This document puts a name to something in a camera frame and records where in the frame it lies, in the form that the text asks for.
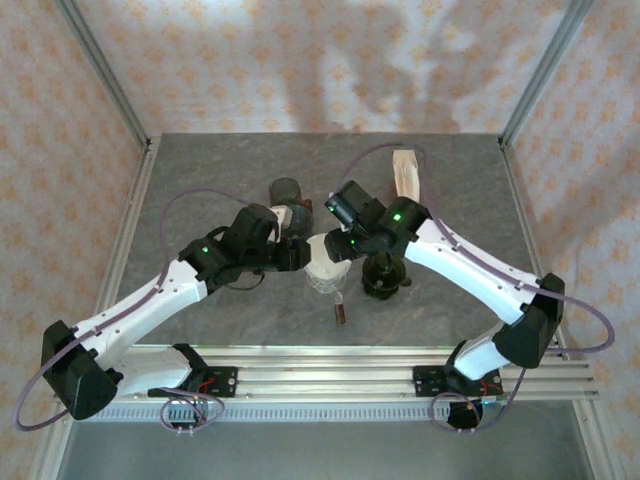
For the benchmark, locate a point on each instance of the black controller box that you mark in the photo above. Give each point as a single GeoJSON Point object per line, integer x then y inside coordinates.
{"type": "Point", "coordinates": [462, 417]}
{"type": "Point", "coordinates": [182, 417]}

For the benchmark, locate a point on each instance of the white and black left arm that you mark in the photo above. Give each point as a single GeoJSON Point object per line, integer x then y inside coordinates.
{"type": "Point", "coordinates": [150, 300]}

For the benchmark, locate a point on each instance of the grey metal base plate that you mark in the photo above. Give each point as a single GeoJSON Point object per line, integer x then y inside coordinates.
{"type": "Point", "coordinates": [325, 450]}

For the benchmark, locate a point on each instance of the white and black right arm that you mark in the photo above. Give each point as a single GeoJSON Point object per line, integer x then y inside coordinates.
{"type": "Point", "coordinates": [475, 270]}

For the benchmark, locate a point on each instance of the filter pack with orange end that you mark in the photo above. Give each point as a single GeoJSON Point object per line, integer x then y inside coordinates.
{"type": "Point", "coordinates": [405, 172]}

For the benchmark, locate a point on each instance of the dark green plastic dripper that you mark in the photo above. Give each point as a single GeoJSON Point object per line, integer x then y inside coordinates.
{"type": "Point", "coordinates": [382, 285]}

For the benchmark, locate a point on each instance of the aluminium side rail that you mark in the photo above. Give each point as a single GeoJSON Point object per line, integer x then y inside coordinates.
{"type": "Point", "coordinates": [522, 210]}
{"type": "Point", "coordinates": [131, 210]}

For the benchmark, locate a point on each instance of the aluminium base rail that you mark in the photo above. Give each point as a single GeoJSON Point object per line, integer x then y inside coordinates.
{"type": "Point", "coordinates": [325, 375]}

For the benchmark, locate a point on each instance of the dark glass cup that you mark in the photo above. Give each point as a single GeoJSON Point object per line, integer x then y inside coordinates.
{"type": "Point", "coordinates": [285, 190]}

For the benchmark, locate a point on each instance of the white paper coffee filter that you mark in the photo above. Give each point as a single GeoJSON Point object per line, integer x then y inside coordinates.
{"type": "Point", "coordinates": [322, 265]}

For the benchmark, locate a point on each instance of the aluminium frame post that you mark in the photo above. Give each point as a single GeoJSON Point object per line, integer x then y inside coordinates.
{"type": "Point", "coordinates": [102, 70]}
{"type": "Point", "coordinates": [544, 70]}

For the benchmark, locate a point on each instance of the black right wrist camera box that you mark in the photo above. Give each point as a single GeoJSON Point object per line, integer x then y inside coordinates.
{"type": "Point", "coordinates": [347, 202]}

